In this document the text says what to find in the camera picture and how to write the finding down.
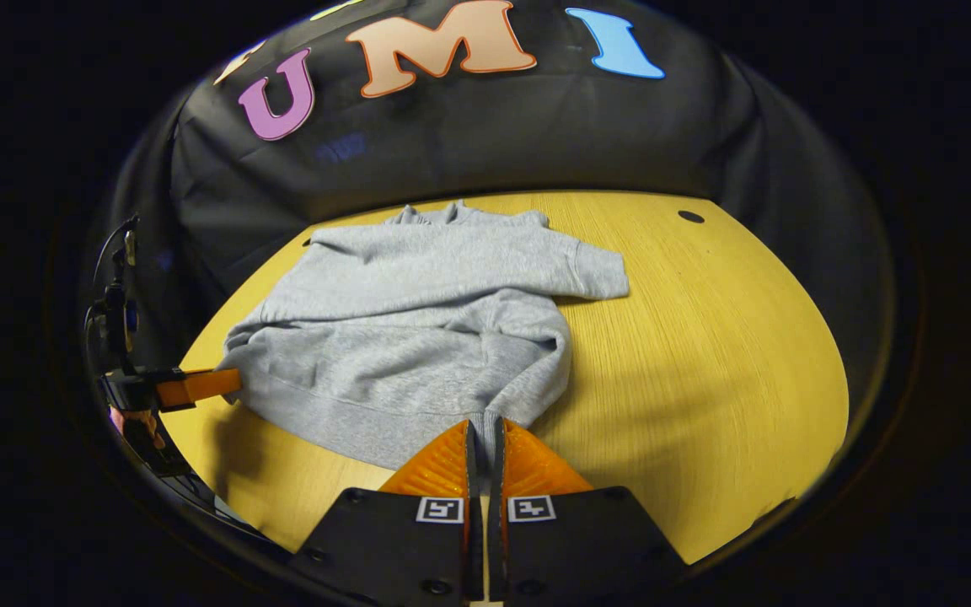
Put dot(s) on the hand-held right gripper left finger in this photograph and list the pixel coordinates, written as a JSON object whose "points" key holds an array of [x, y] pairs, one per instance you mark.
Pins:
{"points": [[474, 548]]}

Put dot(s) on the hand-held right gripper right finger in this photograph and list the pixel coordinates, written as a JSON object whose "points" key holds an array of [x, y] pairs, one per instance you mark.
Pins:
{"points": [[496, 548]]}

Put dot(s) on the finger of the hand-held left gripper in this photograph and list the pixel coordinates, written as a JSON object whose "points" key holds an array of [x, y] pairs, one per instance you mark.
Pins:
{"points": [[199, 388]]}

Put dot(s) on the grey sweatshirt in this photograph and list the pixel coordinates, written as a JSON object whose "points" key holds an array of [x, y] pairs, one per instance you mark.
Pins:
{"points": [[418, 337]]}

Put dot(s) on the black backdrop cloth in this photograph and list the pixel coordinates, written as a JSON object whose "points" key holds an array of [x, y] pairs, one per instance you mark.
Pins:
{"points": [[494, 135]]}

